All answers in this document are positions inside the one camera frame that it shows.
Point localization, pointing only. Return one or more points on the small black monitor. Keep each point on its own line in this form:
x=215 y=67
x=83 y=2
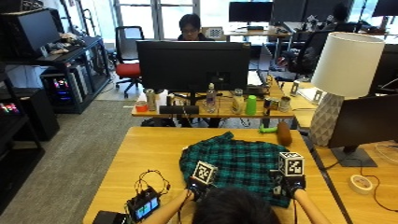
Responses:
x=385 y=7

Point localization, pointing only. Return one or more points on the white marker cube on left glove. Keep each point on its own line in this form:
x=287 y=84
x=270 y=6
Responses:
x=204 y=172

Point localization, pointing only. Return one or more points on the orange cup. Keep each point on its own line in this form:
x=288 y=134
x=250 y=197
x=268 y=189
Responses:
x=142 y=107

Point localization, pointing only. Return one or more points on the white tape roll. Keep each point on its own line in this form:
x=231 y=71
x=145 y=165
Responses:
x=362 y=184

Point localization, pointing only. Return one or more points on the white table lamp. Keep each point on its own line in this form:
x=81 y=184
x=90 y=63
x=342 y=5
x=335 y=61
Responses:
x=348 y=65

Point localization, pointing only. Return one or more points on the glass jar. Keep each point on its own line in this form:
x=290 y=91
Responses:
x=238 y=101

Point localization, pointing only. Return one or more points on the clear water bottle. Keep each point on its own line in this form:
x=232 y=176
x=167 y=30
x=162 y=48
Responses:
x=211 y=99

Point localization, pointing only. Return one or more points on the white marker cube on glove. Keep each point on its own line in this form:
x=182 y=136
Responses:
x=291 y=164
x=204 y=172

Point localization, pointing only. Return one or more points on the checkered calibration board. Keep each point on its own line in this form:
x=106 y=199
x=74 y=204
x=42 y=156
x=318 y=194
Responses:
x=215 y=32

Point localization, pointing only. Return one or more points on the black office chair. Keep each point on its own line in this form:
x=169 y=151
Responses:
x=310 y=53

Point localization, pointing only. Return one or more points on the brown oval brush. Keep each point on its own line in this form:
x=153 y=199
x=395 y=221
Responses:
x=284 y=133

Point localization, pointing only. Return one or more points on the black monitor with thin stand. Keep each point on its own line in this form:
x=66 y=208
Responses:
x=251 y=12

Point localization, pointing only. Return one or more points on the person's left hand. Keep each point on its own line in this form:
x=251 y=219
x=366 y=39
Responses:
x=199 y=188

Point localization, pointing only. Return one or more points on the wide black monitor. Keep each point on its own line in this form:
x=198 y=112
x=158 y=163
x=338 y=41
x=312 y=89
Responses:
x=310 y=10

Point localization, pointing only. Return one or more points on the black shelf rack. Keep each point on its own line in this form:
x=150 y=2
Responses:
x=79 y=68

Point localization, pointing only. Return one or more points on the green plaid shirt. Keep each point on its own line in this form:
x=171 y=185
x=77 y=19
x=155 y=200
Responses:
x=239 y=161

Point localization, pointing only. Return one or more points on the black cabinet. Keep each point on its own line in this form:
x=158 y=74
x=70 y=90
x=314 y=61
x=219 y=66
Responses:
x=39 y=113

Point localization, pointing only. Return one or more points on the large black monitor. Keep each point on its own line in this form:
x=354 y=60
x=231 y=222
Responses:
x=194 y=66

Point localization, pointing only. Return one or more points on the small black device with screen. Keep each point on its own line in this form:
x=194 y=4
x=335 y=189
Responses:
x=143 y=206

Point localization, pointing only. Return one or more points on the big black case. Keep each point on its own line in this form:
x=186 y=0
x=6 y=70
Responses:
x=31 y=32

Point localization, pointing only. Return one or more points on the pale paper cup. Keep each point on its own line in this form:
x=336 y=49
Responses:
x=286 y=104

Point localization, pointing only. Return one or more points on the person's right hand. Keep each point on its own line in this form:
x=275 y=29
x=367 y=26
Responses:
x=294 y=186

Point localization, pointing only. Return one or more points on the black monitor on stand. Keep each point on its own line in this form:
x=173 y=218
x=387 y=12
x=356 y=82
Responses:
x=367 y=121

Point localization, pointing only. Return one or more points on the black oblong speaker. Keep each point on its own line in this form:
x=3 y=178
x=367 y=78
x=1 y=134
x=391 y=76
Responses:
x=179 y=109

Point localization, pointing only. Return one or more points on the wooden desk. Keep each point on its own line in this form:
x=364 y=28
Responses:
x=224 y=114

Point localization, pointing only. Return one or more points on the green plastic cup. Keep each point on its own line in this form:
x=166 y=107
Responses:
x=251 y=105

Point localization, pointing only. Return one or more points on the flat black box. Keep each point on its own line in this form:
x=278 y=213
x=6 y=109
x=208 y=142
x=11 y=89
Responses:
x=109 y=217

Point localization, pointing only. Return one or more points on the red office chair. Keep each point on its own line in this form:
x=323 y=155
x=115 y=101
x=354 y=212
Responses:
x=129 y=63

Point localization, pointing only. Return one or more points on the computer tower with coloured lights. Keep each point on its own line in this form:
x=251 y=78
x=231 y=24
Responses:
x=62 y=88

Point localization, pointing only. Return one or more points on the white marker cube on right glove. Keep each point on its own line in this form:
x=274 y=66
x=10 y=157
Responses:
x=291 y=164

